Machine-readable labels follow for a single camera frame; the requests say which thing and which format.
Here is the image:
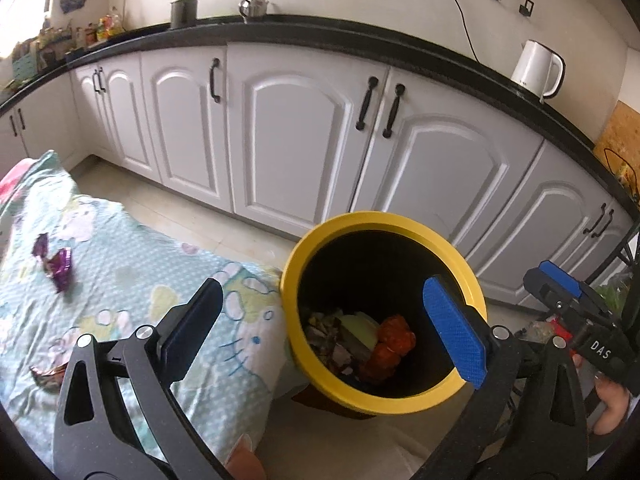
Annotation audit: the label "brown snack wrapper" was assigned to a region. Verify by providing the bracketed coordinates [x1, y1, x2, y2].
[29, 363, 67, 392]

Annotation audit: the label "purple snack wrapper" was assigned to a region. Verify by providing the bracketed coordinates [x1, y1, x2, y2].
[32, 233, 73, 292]

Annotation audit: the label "red trash in bin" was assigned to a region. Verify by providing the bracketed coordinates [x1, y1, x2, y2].
[307, 309, 418, 380]

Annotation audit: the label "yellow rimmed trash bin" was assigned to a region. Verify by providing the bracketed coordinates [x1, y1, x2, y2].
[280, 211, 487, 416]

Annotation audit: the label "black kitchen countertop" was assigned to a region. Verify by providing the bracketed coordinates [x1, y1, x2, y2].
[1, 14, 639, 220]

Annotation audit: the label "person's right hand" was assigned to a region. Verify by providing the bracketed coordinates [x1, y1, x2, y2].
[592, 370, 630, 436]

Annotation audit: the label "person's left hand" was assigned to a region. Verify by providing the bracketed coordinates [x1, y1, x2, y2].
[224, 434, 267, 480]

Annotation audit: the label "light blue cartoon blanket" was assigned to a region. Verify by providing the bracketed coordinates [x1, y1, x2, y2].
[1, 152, 291, 464]

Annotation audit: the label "white lower cabinets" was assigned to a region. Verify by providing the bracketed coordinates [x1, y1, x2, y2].
[1, 44, 632, 307]

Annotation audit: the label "white electric kettle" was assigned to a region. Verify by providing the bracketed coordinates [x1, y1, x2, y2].
[511, 39, 566, 102]

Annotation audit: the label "condiment bottles on counter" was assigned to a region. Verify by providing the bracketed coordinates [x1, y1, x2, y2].
[75, 6, 125, 48]

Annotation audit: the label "dark metal cup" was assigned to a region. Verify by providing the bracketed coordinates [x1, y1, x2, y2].
[170, 0, 198, 29]

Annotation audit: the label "small steel teapot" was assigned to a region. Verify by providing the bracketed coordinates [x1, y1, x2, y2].
[239, 0, 269, 23]

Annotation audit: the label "black kettle power cable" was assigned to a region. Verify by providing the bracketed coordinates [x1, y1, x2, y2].
[447, 0, 482, 64]

